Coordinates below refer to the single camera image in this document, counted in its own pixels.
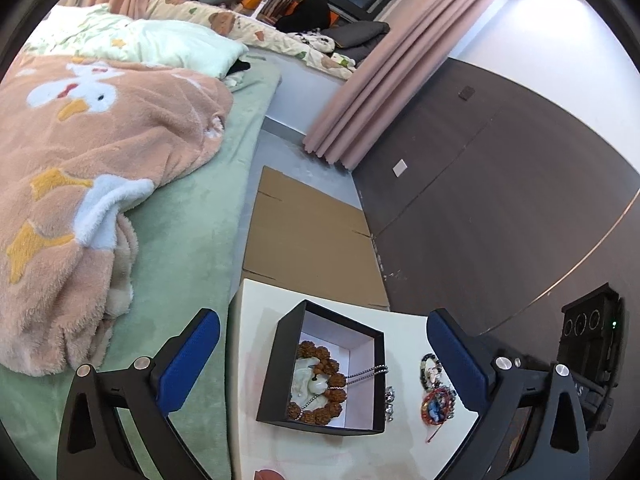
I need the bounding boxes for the pink duck fleece blanket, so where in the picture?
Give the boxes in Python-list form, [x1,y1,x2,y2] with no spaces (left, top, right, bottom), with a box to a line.
[1,54,233,376]

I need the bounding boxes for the pink curtain right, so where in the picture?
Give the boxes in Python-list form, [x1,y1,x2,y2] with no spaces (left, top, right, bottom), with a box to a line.
[303,0,496,170]

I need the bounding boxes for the patterned window seat cushion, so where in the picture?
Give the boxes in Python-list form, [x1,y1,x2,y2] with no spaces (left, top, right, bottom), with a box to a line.
[146,0,356,80]

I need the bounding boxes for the green bed sheet mattress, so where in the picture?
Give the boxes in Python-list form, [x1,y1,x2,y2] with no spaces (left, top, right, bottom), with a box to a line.
[1,56,281,479]

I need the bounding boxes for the dark green bead bracelet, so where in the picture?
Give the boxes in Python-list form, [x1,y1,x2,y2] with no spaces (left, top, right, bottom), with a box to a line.
[418,352,458,401]

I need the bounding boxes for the red blue round pendant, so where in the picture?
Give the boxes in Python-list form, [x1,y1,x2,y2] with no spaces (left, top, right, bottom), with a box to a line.
[420,386,457,443]

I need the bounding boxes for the white wall switch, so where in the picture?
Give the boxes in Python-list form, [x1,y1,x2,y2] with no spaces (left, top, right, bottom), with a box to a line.
[393,159,408,178]

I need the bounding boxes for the light green floral quilt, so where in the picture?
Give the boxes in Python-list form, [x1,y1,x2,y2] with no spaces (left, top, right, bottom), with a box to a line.
[23,4,248,79]

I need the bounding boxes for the white foam table pad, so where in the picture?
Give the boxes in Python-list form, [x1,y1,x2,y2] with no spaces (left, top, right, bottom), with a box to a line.
[226,280,477,479]

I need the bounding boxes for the black jewelry box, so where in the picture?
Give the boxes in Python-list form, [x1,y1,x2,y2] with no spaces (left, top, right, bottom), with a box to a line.
[257,299,388,437]

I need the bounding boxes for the brown rudraksha bead bracelet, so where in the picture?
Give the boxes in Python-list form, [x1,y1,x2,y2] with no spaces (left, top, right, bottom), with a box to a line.
[285,340,348,426]

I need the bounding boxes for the brown cardboard sheet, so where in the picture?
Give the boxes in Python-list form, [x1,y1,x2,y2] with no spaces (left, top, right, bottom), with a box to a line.
[242,167,390,311]

